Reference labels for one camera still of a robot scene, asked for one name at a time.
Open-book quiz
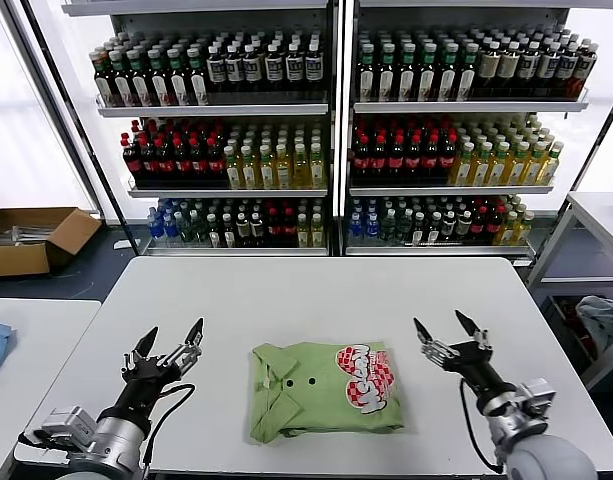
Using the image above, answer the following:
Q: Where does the dark green bottle white cap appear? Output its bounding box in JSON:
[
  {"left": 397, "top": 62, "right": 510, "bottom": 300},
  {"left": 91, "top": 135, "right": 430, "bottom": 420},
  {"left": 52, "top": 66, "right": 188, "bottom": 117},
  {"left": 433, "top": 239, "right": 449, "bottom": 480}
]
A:
[
  {"left": 178, "top": 209, "right": 195, "bottom": 244},
  {"left": 395, "top": 208, "right": 413, "bottom": 244},
  {"left": 192, "top": 209, "right": 209, "bottom": 245},
  {"left": 379, "top": 208, "right": 397, "bottom": 244}
]

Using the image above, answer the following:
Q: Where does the open cardboard box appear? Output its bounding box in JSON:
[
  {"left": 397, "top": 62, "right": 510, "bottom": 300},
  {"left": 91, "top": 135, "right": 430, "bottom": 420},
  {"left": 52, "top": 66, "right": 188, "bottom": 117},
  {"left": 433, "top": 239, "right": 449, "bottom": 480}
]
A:
[{"left": 0, "top": 206, "right": 103, "bottom": 278}]

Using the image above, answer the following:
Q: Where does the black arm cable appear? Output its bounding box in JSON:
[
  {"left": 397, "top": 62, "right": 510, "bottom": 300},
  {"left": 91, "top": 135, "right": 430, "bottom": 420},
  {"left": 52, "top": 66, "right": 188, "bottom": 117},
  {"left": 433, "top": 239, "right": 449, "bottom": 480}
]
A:
[
  {"left": 140, "top": 382, "right": 197, "bottom": 466},
  {"left": 458, "top": 377, "right": 505, "bottom": 474}
]

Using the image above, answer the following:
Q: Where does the dark bottle blue white label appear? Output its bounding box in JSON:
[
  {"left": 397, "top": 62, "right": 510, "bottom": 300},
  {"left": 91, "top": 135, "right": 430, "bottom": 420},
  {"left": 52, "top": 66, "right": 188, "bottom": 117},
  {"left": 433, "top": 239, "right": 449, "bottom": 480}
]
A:
[
  {"left": 304, "top": 42, "right": 324, "bottom": 104},
  {"left": 284, "top": 42, "right": 304, "bottom": 104},
  {"left": 243, "top": 43, "right": 264, "bottom": 104},
  {"left": 570, "top": 43, "right": 600, "bottom": 100},
  {"left": 554, "top": 44, "right": 581, "bottom": 100},
  {"left": 516, "top": 42, "right": 542, "bottom": 99},
  {"left": 264, "top": 43, "right": 285, "bottom": 104},
  {"left": 206, "top": 44, "right": 228, "bottom": 104},
  {"left": 535, "top": 43, "right": 562, "bottom": 99},
  {"left": 224, "top": 43, "right": 246, "bottom": 104}
]

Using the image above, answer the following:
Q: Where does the clear plastic packaging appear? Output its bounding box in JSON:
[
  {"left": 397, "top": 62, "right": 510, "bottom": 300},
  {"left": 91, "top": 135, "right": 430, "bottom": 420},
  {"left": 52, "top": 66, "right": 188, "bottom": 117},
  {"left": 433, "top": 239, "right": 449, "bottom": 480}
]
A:
[{"left": 0, "top": 224, "right": 55, "bottom": 247}]

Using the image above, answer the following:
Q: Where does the grey crumpled cloth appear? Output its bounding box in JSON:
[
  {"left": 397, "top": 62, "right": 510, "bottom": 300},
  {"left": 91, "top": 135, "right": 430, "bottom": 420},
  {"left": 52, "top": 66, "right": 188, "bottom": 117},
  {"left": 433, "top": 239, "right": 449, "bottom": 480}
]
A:
[{"left": 574, "top": 294, "right": 613, "bottom": 361}]

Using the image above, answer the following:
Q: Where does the black slanted pole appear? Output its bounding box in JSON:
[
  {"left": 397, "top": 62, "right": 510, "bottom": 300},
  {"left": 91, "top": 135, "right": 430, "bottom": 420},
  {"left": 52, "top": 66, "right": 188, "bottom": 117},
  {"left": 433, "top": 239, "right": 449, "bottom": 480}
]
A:
[
  {"left": 18, "top": 0, "right": 137, "bottom": 257},
  {"left": 575, "top": 89, "right": 613, "bottom": 196}
]

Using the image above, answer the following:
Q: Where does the red fabric item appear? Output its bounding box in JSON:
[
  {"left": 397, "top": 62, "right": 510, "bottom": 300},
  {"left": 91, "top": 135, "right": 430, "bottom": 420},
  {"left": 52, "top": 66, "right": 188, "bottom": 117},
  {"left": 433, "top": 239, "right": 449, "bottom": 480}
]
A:
[{"left": 560, "top": 298, "right": 595, "bottom": 351}]

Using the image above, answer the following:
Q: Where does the white metal frame side table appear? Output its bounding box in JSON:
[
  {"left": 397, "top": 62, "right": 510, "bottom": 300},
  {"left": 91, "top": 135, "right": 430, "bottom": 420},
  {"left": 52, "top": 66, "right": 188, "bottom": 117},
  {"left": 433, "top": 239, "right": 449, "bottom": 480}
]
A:
[{"left": 525, "top": 191, "right": 613, "bottom": 391}]

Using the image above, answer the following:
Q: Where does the dark bottle beige label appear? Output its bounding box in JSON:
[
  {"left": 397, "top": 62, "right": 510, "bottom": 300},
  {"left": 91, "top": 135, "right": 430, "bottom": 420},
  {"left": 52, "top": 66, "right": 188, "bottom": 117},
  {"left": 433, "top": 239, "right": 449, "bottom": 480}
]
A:
[
  {"left": 496, "top": 42, "right": 522, "bottom": 99},
  {"left": 476, "top": 42, "right": 503, "bottom": 99}
]

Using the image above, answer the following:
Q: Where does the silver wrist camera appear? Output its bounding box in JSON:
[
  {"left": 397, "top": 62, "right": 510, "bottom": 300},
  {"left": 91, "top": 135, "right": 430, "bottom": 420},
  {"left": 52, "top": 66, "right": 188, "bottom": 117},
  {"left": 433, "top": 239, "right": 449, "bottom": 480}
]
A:
[
  {"left": 515, "top": 378, "right": 557, "bottom": 416},
  {"left": 38, "top": 405, "right": 95, "bottom": 451}
]

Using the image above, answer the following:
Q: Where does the green polo shirt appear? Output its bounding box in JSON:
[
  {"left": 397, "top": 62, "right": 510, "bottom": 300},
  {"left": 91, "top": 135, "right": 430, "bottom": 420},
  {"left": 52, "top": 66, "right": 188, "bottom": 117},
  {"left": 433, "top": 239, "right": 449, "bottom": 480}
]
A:
[{"left": 248, "top": 340, "right": 405, "bottom": 445}]

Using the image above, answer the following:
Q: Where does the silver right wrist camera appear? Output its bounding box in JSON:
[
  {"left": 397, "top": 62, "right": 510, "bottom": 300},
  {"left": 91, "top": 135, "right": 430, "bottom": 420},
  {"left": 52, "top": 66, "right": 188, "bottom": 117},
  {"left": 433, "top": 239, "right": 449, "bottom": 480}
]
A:
[{"left": 515, "top": 378, "right": 557, "bottom": 416}]

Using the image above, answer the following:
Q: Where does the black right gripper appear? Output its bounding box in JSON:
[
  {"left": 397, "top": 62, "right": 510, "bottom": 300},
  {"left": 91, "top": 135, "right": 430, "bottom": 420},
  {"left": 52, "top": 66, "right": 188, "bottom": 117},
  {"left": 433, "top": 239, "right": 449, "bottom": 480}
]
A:
[{"left": 413, "top": 309, "right": 516, "bottom": 412}]

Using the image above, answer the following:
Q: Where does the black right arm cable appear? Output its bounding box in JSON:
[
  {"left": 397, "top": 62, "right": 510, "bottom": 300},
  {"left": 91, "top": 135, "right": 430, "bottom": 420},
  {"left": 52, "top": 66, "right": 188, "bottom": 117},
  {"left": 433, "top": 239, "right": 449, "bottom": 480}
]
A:
[{"left": 458, "top": 377, "right": 505, "bottom": 474}]

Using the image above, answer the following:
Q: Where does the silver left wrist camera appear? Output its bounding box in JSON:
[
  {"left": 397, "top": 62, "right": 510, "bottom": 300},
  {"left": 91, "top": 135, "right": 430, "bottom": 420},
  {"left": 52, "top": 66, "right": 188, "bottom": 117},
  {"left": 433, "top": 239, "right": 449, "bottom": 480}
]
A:
[{"left": 38, "top": 405, "right": 95, "bottom": 451}]

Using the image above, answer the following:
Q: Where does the black left camera cable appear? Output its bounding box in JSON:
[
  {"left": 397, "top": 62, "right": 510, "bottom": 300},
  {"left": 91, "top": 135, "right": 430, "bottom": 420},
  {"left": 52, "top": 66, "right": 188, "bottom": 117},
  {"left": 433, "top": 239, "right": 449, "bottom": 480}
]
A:
[{"left": 16, "top": 429, "right": 52, "bottom": 451}]

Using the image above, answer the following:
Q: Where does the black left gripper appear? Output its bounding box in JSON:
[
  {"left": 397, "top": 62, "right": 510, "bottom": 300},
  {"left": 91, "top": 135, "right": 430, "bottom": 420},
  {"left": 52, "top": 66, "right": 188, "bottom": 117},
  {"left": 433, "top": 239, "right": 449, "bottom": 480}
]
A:
[{"left": 100, "top": 317, "right": 206, "bottom": 426}]

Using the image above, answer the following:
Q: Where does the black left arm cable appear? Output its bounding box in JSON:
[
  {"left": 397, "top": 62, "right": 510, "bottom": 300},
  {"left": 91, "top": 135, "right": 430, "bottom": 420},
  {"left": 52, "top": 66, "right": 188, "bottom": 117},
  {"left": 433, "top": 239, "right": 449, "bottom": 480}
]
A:
[{"left": 140, "top": 382, "right": 197, "bottom": 466}]

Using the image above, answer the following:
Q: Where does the cola bottle red cap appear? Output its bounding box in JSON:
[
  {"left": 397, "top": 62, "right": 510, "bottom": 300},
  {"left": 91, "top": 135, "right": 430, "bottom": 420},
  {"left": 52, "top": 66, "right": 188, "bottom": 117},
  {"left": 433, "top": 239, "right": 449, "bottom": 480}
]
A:
[
  {"left": 188, "top": 137, "right": 209, "bottom": 187},
  {"left": 120, "top": 138, "right": 143, "bottom": 187},
  {"left": 470, "top": 204, "right": 489, "bottom": 239},
  {"left": 387, "top": 134, "right": 406, "bottom": 184},
  {"left": 206, "top": 137, "right": 226, "bottom": 187},
  {"left": 438, "top": 134, "right": 458, "bottom": 184},
  {"left": 154, "top": 137, "right": 176, "bottom": 187},
  {"left": 137, "top": 137, "right": 160, "bottom": 187},
  {"left": 171, "top": 137, "right": 193, "bottom": 187},
  {"left": 485, "top": 204, "right": 505, "bottom": 239},
  {"left": 404, "top": 134, "right": 424, "bottom": 184},
  {"left": 421, "top": 134, "right": 441, "bottom": 184},
  {"left": 353, "top": 134, "right": 372, "bottom": 184},
  {"left": 370, "top": 134, "right": 389, "bottom": 184},
  {"left": 281, "top": 207, "right": 297, "bottom": 246},
  {"left": 265, "top": 207, "right": 282, "bottom": 246}
]

